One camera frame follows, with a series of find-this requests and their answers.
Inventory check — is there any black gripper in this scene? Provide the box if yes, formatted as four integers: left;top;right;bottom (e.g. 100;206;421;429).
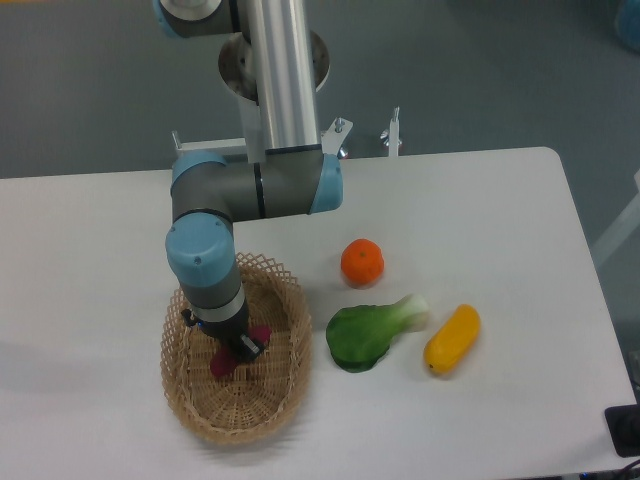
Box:
180;304;264;363

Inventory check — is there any purple sweet potato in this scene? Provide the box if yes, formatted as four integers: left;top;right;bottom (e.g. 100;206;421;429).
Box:
210;325;272;378

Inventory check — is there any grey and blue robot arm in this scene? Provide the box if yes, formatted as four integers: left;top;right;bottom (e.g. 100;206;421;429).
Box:
154;1;343;363

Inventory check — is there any woven wicker basket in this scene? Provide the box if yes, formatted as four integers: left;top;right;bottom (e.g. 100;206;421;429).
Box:
160;253;312;445

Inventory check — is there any green bok choy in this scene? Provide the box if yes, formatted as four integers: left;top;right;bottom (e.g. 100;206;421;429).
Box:
325;294;430;373

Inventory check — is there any orange tangerine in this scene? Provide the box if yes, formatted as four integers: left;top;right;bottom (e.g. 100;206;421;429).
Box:
340;238;385;286

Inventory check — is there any yellow mango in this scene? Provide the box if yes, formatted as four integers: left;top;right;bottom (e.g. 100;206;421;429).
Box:
423;304;481;375

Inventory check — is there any black device at table edge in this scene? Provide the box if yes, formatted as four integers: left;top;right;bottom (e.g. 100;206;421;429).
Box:
604;404;639;458

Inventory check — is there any blue object top right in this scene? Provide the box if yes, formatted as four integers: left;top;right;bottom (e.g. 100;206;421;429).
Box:
614;0;640;53

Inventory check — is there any white table leg frame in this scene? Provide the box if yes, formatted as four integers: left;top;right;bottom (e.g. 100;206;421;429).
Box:
590;172;639;269

